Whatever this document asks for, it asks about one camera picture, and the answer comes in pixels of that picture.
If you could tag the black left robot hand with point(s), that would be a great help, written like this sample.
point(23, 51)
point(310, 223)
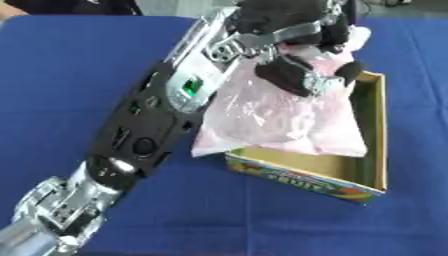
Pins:
point(286, 20)

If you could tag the pink plastic bag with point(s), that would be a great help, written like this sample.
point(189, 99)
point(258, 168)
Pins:
point(280, 116)

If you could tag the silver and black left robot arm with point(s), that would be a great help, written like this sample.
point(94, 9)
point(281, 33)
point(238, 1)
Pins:
point(143, 126)

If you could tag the cardboard box with green inside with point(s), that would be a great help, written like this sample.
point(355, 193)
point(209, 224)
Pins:
point(350, 163)

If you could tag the person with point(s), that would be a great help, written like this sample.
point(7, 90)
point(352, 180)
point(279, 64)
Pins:
point(70, 6)

